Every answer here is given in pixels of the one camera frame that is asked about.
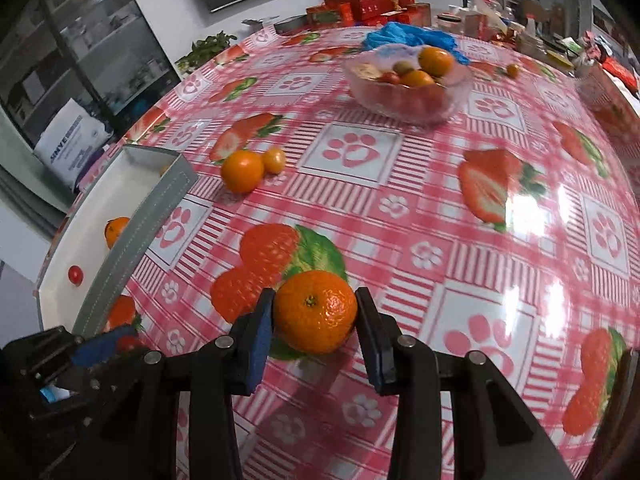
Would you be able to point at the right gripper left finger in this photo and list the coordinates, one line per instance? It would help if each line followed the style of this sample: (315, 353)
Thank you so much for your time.
(231, 365)

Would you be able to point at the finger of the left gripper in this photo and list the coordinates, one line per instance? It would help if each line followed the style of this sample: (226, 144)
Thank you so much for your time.
(100, 348)

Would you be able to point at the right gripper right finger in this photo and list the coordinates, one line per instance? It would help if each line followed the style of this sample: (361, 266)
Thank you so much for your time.
(495, 434)

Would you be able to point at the small red tomato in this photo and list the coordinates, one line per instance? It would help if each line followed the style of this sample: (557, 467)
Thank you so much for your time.
(127, 343)

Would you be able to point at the mandarin orange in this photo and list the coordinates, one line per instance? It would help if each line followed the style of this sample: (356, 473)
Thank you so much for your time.
(314, 312)
(242, 172)

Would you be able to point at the small yellow tomato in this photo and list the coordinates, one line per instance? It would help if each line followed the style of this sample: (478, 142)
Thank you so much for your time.
(274, 161)

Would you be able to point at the red cherry tomato beside orange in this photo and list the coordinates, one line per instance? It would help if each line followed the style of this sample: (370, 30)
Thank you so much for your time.
(75, 275)

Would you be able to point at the large orange in tray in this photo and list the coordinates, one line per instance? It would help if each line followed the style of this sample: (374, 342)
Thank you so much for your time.
(113, 229)

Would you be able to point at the white shallow tray box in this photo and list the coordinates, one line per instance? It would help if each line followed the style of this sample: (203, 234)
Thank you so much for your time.
(143, 184)

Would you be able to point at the white printed bag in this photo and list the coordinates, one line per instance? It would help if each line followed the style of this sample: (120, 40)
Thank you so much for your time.
(72, 137)

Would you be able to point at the red strawberry checkered tablecloth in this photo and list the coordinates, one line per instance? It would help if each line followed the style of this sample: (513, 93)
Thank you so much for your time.
(510, 229)

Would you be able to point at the green potted plant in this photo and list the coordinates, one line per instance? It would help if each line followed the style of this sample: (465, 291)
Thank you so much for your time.
(204, 50)

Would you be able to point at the glass display cabinet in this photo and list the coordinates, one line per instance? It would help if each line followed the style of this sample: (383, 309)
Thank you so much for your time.
(102, 54)

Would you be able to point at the tiny orange tomato far table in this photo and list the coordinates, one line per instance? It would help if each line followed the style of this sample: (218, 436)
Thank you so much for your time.
(513, 71)

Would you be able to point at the blue plastic bag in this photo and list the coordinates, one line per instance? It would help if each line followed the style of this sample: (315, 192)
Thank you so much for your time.
(413, 36)

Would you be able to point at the stack of red gift boxes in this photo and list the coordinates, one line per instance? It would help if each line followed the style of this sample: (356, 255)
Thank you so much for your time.
(344, 13)

